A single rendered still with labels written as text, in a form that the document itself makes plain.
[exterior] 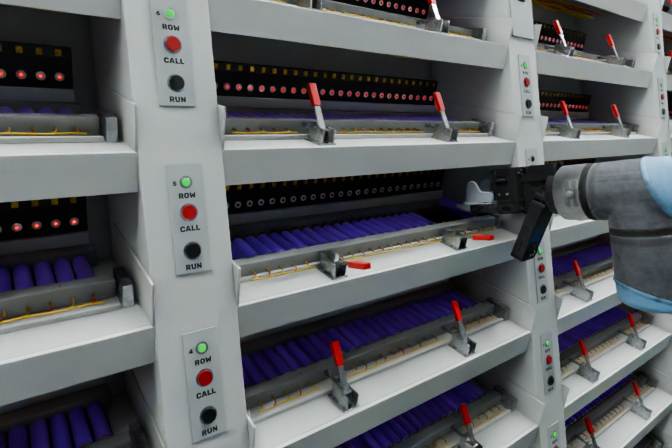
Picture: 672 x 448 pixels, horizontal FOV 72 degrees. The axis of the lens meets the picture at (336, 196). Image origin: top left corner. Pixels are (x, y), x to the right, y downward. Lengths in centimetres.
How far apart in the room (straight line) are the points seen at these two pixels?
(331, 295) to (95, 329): 29
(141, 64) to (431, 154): 46
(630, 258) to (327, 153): 46
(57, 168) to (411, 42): 54
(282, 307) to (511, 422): 61
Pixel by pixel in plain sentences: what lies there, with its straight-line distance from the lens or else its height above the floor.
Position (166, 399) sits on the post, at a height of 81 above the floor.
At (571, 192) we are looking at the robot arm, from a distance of 80.
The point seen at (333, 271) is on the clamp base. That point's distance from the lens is 65.
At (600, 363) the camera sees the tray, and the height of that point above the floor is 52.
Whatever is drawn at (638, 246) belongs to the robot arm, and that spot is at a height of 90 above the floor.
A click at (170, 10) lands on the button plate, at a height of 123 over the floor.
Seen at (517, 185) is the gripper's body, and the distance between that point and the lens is 86.
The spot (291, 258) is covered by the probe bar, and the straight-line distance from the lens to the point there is 66.
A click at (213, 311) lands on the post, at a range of 57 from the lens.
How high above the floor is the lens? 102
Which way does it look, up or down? 1 degrees down
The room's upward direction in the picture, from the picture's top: 5 degrees counter-clockwise
